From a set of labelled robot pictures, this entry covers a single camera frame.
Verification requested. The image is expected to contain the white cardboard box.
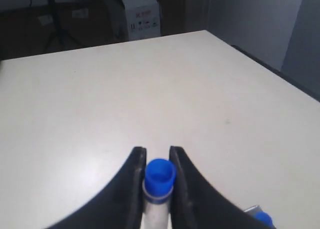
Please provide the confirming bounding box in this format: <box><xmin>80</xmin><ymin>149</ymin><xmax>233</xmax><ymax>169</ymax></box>
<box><xmin>122</xmin><ymin>0</ymin><xmax>161</xmax><ymax>41</ymax></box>

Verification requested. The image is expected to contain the black tripod stand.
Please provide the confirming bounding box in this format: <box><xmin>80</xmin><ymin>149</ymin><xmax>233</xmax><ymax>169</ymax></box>
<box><xmin>43</xmin><ymin>0</ymin><xmax>83</xmax><ymax>53</ymax></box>

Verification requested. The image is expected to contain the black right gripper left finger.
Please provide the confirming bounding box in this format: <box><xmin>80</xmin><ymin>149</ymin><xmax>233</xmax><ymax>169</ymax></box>
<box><xmin>50</xmin><ymin>147</ymin><xmax>147</xmax><ymax>229</ymax></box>

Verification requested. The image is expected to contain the blue-capped tube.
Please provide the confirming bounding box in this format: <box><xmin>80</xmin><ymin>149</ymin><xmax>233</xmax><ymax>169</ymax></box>
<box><xmin>142</xmin><ymin>158</ymin><xmax>176</xmax><ymax>229</ymax></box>
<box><xmin>254</xmin><ymin>211</ymin><xmax>274</xmax><ymax>228</ymax></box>

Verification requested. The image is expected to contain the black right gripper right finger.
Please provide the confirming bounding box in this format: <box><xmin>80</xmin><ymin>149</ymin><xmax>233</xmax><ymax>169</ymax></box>
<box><xmin>169</xmin><ymin>146</ymin><xmax>269</xmax><ymax>229</ymax></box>

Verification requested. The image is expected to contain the stainless steel test tube rack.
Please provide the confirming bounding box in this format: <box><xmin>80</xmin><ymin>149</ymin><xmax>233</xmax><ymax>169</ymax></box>
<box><xmin>244</xmin><ymin>205</ymin><xmax>276</xmax><ymax>229</ymax></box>

